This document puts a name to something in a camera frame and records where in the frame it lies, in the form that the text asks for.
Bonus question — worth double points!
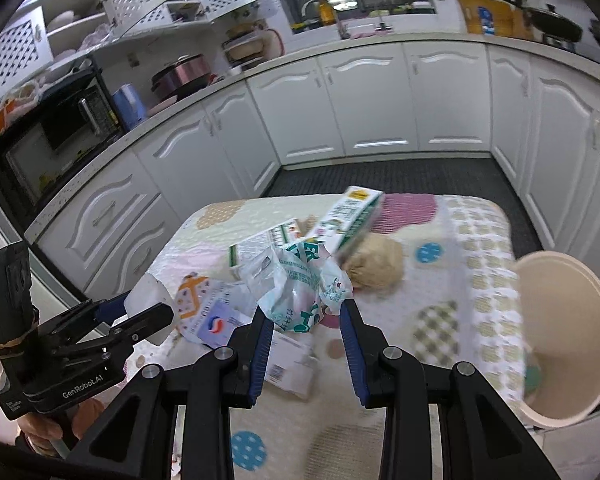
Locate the orange white snack bag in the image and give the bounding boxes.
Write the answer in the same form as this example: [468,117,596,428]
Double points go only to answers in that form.
[123,273,257,349]

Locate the green white plastic wrapper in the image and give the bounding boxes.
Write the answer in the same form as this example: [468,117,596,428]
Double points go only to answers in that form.
[240,238,353,334]

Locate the beige round trash bin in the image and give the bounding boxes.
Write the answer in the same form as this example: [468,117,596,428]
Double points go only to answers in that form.
[515,250,600,429]

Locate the white lower kitchen cabinets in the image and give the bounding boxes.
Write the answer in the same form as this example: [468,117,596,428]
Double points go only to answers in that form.
[24,35,600,292]

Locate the person's left hand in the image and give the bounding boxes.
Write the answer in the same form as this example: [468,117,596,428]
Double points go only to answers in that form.
[17,399,105,457]

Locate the white paper receipt box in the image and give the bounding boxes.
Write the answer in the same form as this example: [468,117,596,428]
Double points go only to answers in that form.
[265,330,318,401]

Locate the white green medicine box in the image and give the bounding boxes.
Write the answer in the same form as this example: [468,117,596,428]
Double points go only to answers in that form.
[228,219,302,280]

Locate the green white milk carton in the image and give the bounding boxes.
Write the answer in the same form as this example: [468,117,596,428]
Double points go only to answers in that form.
[306,185,385,259]

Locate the black microwave oven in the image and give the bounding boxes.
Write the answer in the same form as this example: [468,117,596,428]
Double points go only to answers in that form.
[0,65,126,230]

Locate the blue plastic container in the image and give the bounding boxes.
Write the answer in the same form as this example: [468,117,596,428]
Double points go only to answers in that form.
[112,84,147,130]

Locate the pink black rice cooker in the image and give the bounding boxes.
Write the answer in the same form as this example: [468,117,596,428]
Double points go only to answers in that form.
[151,54,211,101]

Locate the white perforated shelf rack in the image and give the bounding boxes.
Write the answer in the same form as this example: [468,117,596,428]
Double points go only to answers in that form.
[0,0,261,99]

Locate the chrome sink faucet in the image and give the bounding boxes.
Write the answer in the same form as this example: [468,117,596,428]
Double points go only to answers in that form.
[299,0,337,28]

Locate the yellow oil bottle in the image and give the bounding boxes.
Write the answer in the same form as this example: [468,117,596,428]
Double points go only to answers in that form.
[317,0,337,26]

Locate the wooden cutting board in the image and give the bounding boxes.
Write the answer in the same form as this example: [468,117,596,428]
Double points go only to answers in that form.
[457,0,534,40]

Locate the black frying pan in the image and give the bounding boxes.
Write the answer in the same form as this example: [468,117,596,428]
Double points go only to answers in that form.
[500,0,583,44]

